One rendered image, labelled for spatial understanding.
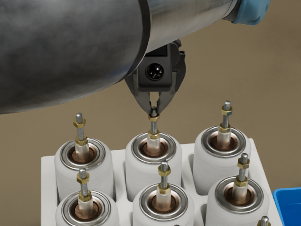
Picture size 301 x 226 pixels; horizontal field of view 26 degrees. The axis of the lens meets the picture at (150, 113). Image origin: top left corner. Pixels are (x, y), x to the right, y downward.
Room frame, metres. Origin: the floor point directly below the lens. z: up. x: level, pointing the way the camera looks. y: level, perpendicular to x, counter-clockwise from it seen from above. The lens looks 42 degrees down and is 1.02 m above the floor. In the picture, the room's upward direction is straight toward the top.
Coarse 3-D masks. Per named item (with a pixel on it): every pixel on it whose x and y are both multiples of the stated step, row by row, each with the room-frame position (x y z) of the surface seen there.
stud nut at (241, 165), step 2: (238, 158) 0.67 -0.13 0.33; (240, 158) 0.67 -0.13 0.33; (238, 160) 0.67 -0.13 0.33; (240, 160) 0.67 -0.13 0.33; (248, 160) 0.67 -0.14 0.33; (238, 162) 0.66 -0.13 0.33; (240, 162) 0.66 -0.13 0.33; (248, 162) 0.66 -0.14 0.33; (238, 164) 0.66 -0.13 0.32; (240, 164) 0.66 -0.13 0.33; (242, 164) 0.66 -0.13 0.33; (244, 164) 0.66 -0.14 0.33; (246, 164) 0.66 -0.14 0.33; (248, 164) 0.66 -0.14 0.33; (238, 166) 0.66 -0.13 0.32; (240, 166) 0.66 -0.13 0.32; (242, 166) 0.66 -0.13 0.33; (244, 166) 0.66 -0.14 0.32; (246, 166) 0.66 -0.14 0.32; (248, 166) 0.66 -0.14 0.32; (242, 168) 0.66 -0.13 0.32; (244, 168) 0.66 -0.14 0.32; (246, 168) 0.66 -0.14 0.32
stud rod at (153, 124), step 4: (152, 108) 0.77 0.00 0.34; (156, 108) 0.77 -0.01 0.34; (152, 112) 0.77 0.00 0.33; (156, 112) 0.77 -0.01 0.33; (152, 124) 0.76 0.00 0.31; (156, 124) 0.77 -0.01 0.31; (152, 128) 0.76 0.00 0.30; (156, 128) 0.77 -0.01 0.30; (152, 132) 0.76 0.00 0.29; (156, 132) 0.77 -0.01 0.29
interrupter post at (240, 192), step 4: (236, 188) 0.66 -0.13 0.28; (240, 188) 0.66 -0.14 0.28; (244, 188) 0.66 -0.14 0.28; (232, 192) 0.66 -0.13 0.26; (236, 192) 0.66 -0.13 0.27; (240, 192) 0.66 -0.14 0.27; (244, 192) 0.66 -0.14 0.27; (232, 196) 0.66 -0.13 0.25; (236, 196) 0.66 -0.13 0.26; (240, 196) 0.66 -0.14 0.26; (244, 196) 0.66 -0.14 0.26; (240, 200) 0.66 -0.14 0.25
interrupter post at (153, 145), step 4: (148, 136) 0.77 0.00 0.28; (148, 140) 0.76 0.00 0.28; (152, 140) 0.76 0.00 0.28; (156, 140) 0.76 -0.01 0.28; (148, 144) 0.76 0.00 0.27; (152, 144) 0.76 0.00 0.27; (156, 144) 0.76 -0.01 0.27; (148, 148) 0.76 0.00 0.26; (152, 148) 0.76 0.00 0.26; (156, 148) 0.76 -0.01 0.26; (152, 152) 0.76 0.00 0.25; (156, 152) 0.76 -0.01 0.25
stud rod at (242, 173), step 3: (243, 153) 0.67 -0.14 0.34; (246, 153) 0.67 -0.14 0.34; (243, 156) 0.66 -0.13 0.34; (246, 156) 0.66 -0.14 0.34; (243, 159) 0.66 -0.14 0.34; (246, 159) 0.66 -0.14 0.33; (243, 162) 0.66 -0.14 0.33; (246, 162) 0.66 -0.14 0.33; (240, 168) 0.66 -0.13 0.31; (240, 171) 0.66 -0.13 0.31; (243, 171) 0.66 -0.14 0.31; (240, 174) 0.66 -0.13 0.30; (243, 174) 0.66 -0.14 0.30; (240, 177) 0.66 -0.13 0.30; (243, 177) 0.66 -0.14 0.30; (240, 180) 0.66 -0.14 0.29; (243, 180) 0.66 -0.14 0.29
